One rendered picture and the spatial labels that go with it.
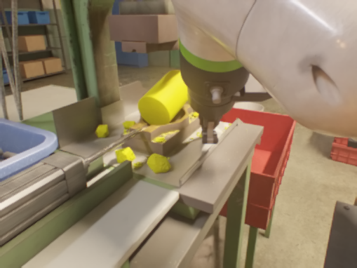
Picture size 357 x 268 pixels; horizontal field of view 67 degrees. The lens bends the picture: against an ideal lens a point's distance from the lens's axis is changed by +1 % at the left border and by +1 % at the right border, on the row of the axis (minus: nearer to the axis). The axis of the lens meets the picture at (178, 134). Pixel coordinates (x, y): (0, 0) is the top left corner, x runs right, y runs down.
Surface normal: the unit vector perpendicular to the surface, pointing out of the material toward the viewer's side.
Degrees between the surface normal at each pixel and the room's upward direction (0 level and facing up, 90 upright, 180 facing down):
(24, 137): 81
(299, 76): 96
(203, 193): 0
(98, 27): 90
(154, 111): 106
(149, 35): 90
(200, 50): 127
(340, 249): 0
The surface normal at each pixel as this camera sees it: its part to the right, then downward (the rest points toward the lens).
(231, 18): -0.77, 0.41
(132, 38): -0.48, 0.37
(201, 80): -0.48, 0.80
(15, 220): 0.88, 0.19
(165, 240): 0.00, -0.91
